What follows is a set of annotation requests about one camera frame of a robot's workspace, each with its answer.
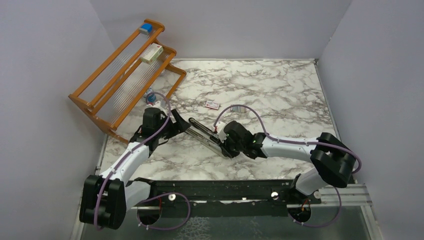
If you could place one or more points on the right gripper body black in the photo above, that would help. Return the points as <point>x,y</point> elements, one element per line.
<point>231,148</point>

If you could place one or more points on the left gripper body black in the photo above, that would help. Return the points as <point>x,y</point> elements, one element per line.
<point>168,132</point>

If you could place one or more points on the red white staple box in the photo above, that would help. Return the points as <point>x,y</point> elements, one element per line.
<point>212,105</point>

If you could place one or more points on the black stapler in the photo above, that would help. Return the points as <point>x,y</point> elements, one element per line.
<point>204,129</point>

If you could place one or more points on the silver staple strip tray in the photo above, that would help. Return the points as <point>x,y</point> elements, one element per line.
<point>238,108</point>

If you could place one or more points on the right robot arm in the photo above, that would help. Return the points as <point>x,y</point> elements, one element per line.
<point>332,161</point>

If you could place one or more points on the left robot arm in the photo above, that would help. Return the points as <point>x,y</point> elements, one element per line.
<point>107,197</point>

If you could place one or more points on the blue white jar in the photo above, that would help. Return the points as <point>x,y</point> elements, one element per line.
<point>150,96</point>

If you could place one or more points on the orange wooden shelf rack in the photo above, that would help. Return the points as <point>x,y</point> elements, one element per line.
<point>109,94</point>

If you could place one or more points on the white red box on shelf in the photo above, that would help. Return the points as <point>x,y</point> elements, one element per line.
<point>151,53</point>

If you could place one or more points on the blue grey eraser block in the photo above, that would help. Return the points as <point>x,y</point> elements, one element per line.
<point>145,29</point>

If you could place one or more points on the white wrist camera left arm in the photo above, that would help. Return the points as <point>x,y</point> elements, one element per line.
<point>160,104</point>

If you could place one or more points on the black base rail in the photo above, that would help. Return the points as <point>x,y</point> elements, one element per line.
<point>243,198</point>

